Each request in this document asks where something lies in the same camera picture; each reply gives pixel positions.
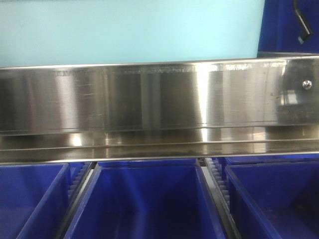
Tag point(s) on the light blue bin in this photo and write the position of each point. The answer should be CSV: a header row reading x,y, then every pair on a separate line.
x,y
58,32

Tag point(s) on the blue bin lower middle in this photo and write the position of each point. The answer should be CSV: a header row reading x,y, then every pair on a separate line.
x,y
151,199

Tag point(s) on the white roller track lower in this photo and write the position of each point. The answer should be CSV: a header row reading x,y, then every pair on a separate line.
x,y
215,170

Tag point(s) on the white roller track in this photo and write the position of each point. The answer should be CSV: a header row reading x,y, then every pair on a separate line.
x,y
215,170
78,173

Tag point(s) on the blue bin rear right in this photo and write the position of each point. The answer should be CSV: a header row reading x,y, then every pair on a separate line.
x,y
266,159

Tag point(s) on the white roller track left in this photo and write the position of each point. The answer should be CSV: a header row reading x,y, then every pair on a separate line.
x,y
78,173

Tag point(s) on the blue bin lower right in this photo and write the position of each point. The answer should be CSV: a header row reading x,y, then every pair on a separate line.
x,y
275,200

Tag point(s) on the blue bin lower left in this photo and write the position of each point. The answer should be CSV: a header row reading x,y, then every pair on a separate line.
x,y
33,200

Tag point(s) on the blue bin upper right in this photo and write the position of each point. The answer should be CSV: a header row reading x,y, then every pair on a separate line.
x,y
280,31

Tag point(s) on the stainless steel shelf front rail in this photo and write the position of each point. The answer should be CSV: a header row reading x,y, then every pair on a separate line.
x,y
72,113

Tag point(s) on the rail screw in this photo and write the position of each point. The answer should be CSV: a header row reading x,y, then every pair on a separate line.
x,y
307,84

